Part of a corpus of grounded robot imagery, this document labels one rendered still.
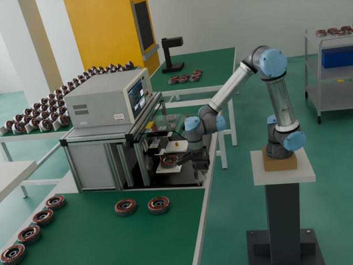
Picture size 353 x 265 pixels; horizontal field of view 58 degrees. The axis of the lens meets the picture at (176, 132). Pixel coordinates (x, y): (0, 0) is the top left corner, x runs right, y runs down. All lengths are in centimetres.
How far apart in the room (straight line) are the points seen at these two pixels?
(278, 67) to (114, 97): 87
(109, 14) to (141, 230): 437
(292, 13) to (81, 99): 572
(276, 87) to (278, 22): 555
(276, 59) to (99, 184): 120
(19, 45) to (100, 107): 407
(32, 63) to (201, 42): 342
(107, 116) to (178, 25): 544
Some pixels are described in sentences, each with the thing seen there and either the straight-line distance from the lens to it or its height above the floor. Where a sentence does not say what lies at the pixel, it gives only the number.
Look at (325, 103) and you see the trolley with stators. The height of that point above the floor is 18.
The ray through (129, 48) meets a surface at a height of 95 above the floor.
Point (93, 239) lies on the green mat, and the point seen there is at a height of 75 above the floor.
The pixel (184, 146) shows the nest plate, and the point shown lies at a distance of 218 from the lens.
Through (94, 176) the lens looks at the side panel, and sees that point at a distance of 196.
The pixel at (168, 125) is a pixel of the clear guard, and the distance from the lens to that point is 183.
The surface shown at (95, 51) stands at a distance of 577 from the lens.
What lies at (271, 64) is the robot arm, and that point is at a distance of 150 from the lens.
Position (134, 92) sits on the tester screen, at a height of 126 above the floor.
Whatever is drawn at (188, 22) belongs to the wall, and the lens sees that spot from 712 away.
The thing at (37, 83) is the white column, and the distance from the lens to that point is 588.
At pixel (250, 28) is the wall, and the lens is 706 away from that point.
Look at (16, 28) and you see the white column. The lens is 579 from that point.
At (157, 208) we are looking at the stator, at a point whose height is 79.
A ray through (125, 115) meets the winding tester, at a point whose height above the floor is 116.
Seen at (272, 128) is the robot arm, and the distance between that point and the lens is 180.
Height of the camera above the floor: 178
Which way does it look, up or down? 25 degrees down
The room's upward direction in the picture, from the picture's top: 11 degrees counter-clockwise
